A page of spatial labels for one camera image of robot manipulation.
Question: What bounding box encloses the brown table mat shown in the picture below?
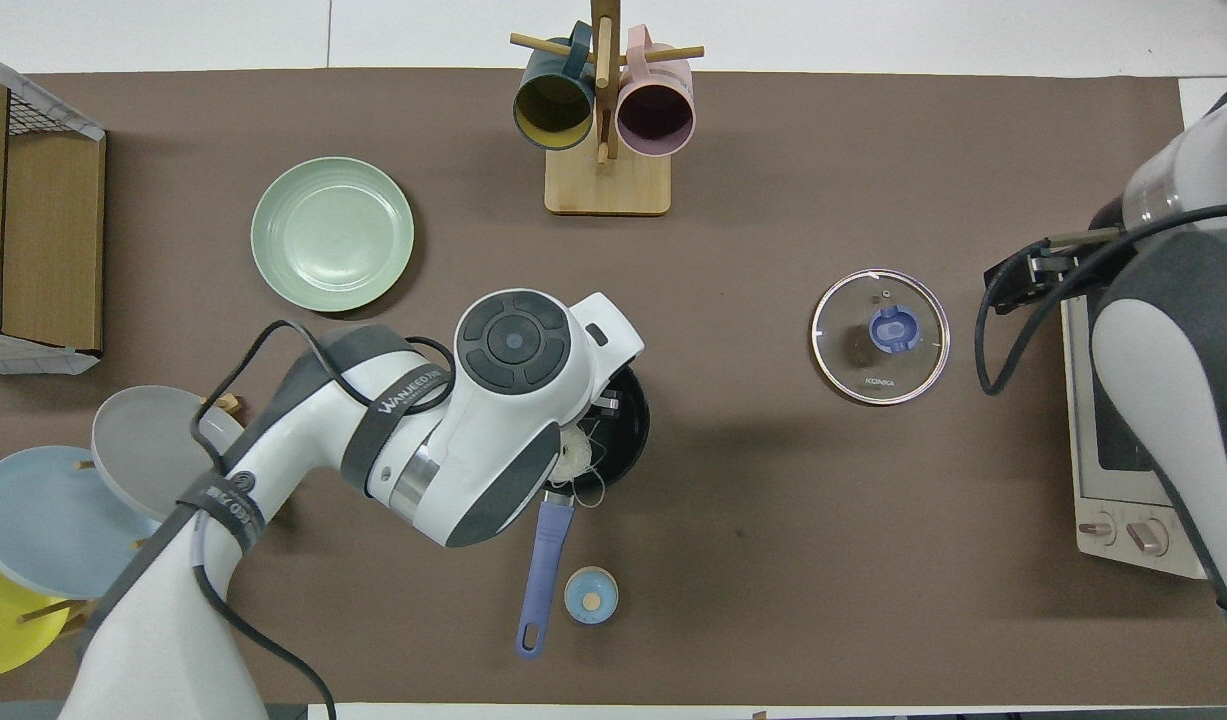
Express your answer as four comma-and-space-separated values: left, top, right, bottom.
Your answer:
0, 68, 1219, 706

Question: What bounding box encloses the wooden mug tree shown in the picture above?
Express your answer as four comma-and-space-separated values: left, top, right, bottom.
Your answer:
510, 0, 705, 216

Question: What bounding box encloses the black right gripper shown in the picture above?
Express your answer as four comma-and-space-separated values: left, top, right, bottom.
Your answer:
983, 240, 1079, 315

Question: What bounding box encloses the wooden plate rack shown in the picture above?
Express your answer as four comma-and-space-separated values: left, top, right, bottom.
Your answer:
15, 393, 244, 637

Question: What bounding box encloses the white grid-patterned bag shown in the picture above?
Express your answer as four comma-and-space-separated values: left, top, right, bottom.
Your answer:
0, 48, 106, 141

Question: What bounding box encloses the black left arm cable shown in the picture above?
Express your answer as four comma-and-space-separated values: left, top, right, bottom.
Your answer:
188, 320, 456, 720

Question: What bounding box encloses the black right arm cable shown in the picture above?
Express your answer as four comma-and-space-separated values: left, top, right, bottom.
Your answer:
976, 205, 1227, 396

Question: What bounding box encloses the light blue plate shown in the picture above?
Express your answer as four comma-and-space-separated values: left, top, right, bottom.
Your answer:
0, 445, 164, 601

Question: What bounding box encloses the white toaster oven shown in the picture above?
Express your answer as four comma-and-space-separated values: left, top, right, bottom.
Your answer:
1061, 290, 1209, 581

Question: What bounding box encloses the brown base panel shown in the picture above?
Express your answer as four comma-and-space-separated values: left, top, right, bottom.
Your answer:
1, 130, 106, 351

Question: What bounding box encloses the grey plate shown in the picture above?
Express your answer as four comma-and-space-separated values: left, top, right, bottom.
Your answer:
91, 385, 246, 523

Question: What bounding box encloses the glass lid blue knob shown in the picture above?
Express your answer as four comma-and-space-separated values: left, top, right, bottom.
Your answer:
811, 270, 951, 405

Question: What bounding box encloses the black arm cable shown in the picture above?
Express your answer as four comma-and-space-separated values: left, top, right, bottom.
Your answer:
976, 205, 1227, 396
188, 320, 456, 720

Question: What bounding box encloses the pink mug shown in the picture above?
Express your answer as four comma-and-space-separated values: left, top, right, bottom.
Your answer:
616, 25, 695, 158

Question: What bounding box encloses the white vermicelli bundle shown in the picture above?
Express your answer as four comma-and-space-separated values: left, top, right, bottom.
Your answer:
556, 418, 611, 508

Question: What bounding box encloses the light green plate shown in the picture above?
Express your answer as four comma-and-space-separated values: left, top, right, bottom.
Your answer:
251, 157, 415, 313

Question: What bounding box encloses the dark blue handled pot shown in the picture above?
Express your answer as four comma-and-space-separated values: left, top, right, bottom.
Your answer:
516, 365, 651, 659

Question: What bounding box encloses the dark teal mug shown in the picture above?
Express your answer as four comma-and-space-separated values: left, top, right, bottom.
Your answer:
513, 22, 596, 151

